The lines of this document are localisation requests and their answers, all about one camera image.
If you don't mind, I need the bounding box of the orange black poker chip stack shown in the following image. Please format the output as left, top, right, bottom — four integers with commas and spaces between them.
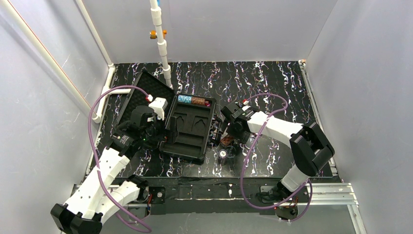
220, 135, 234, 147

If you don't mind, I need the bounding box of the black poker set case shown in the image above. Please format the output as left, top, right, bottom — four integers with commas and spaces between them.
114, 70, 217, 163

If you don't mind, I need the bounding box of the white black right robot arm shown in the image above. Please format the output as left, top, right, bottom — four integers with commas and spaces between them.
221, 102, 335, 202

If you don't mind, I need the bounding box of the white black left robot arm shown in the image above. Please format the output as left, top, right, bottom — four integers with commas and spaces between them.
51, 100, 178, 234

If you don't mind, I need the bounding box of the clear acrylic blind button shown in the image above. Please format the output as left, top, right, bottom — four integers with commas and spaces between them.
225, 146, 237, 158

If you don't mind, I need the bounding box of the blue poker chip stack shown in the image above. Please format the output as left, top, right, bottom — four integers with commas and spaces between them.
177, 95, 192, 104

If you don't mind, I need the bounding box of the brown poker chip stack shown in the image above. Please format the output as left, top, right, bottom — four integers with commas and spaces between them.
191, 97, 206, 106

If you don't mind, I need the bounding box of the white pvc pipe pole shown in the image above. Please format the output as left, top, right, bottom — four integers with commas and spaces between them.
150, 0, 173, 88

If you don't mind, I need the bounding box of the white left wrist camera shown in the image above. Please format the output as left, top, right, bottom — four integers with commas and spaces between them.
149, 97, 168, 120

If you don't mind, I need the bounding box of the white pipe frame left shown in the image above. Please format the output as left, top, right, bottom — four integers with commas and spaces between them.
0, 0, 130, 124

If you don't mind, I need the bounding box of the aluminium rail frame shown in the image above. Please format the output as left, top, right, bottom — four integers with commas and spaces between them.
69, 59, 367, 234

